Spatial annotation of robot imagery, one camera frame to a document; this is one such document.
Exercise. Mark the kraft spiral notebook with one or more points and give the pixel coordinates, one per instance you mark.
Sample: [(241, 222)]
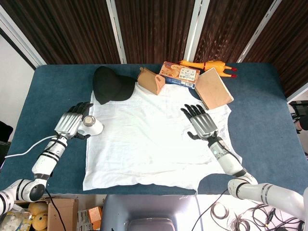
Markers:
[(213, 89)]

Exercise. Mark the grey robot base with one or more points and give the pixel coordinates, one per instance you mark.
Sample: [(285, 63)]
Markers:
[(149, 209)]

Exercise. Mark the yellow plush toy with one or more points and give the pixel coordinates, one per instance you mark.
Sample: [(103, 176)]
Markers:
[(39, 217)]

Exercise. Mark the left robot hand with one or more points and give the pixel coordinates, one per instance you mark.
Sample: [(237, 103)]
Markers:
[(68, 122)]

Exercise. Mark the white handheld steamer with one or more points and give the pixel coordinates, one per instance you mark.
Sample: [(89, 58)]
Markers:
[(95, 128)]

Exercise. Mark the white partition post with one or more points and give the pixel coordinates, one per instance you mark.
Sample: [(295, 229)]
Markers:
[(118, 36), (257, 33), (196, 31), (21, 45)]

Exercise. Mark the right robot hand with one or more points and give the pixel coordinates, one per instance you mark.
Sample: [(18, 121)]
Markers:
[(204, 125)]

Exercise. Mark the yellow rubber chicken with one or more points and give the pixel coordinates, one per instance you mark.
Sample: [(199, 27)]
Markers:
[(214, 65)]

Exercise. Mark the blue felt table cover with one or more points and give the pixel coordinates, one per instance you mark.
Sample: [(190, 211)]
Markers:
[(48, 96)]

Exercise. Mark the black bag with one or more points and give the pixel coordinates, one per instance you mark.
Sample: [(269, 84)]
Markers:
[(4, 132)]

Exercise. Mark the brown cardboard box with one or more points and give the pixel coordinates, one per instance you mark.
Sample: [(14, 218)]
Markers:
[(62, 211)]

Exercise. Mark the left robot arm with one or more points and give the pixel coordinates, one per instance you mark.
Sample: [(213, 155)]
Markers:
[(45, 161)]

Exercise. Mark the white printed small box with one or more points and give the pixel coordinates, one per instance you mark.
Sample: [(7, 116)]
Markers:
[(83, 217)]

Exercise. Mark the small orange box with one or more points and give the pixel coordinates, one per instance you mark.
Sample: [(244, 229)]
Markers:
[(95, 215)]

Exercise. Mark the orange blue cracker box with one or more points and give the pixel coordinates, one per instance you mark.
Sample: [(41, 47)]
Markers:
[(178, 72)]

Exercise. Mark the white t-shirt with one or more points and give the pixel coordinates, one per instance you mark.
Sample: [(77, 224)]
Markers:
[(144, 144)]

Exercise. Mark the black baseball cap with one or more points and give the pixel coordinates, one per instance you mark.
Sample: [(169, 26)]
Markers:
[(108, 84)]

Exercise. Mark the brown kraft paper carton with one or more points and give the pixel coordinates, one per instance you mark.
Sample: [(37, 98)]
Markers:
[(148, 81)]

